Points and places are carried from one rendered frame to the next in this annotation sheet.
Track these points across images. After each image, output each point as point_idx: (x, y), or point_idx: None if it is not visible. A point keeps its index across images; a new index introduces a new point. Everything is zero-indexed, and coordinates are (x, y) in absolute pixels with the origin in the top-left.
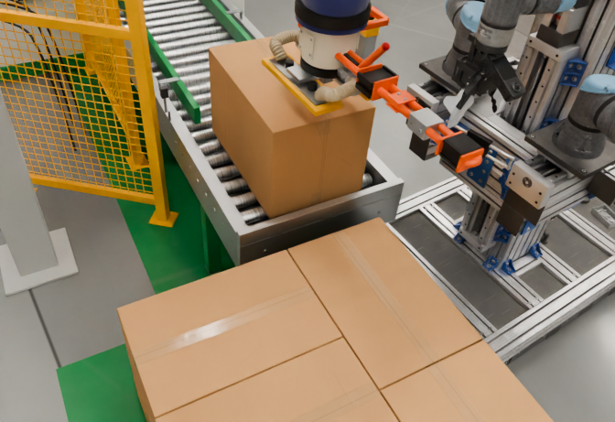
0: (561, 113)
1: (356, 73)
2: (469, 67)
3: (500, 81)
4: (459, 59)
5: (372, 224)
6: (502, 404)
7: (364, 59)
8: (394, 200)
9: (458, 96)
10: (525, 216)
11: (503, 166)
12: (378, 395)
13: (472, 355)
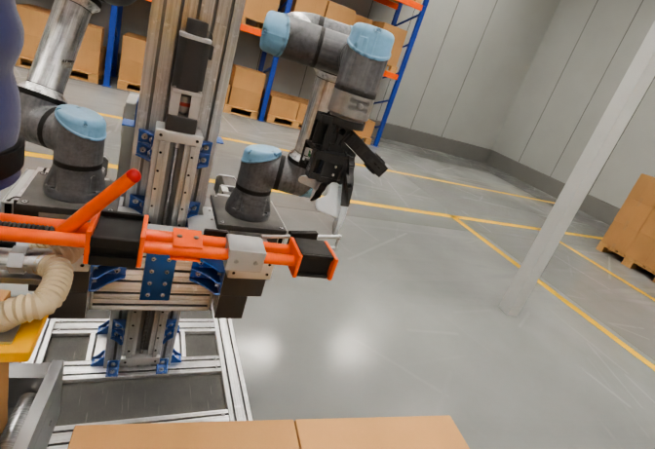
0: (197, 195)
1: (73, 243)
2: (336, 154)
3: (373, 157)
4: (316, 149)
5: (81, 441)
6: (360, 445)
7: (78, 213)
8: (58, 392)
9: (330, 194)
10: (249, 293)
11: (332, 248)
12: None
13: (309, 440)
